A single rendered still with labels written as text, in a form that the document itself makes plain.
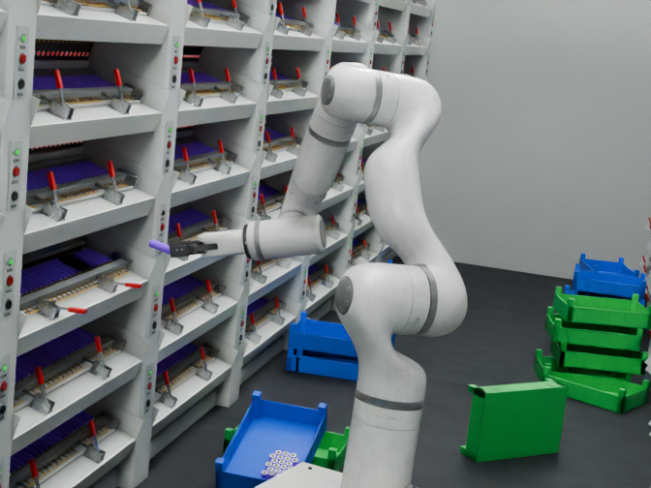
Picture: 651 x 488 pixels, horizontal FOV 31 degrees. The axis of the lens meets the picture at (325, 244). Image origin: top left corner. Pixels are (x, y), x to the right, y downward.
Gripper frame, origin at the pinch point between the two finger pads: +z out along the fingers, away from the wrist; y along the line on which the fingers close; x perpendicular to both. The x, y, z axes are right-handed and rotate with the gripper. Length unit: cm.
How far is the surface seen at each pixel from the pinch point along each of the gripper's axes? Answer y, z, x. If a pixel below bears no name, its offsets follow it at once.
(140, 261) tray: -13.8, 14.7, 2.8
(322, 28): -149, -9, -60
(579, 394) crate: -152, -81, 72
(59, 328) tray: 28.1, 17.5, 11.4
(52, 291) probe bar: 24.3, 19.6, 4.4
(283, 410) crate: -54, -4, 48
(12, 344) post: 48, 18, 11
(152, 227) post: -13.5, 10.7, -4.9
